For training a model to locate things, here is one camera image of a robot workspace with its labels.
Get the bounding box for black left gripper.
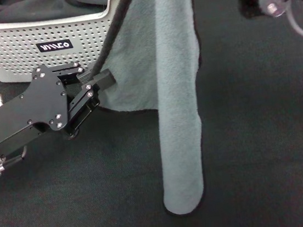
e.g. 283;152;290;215
0;56;124;160

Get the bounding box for grey towel with black edge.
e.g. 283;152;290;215
82;0;223;225

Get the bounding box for grey perforated plastic storage box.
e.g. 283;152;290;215
0;0;136;86

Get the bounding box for black tablecloth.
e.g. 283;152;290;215
0;0;303;227

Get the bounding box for black cloth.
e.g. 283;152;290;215
0;0;114;27

